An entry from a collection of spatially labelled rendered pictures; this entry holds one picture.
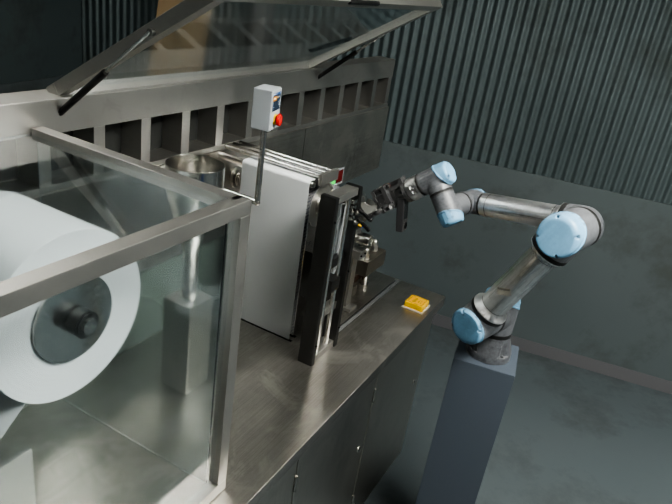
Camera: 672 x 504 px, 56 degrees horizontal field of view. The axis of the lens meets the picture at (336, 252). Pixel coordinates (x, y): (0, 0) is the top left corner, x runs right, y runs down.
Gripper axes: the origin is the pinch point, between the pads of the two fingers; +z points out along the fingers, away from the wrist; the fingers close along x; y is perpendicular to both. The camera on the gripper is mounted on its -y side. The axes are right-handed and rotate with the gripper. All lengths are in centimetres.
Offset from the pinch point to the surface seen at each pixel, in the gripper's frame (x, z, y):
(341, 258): 30.3, -5.1, -6.4
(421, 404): -85, 69, -104
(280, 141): -0.8, 17.0, 37.2
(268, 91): 56, -26, 39
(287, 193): 33.5, -0.5, 17.7
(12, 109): 101, 3, 55
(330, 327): 30.2, 10.3, -24.8
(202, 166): 64, -3, 32
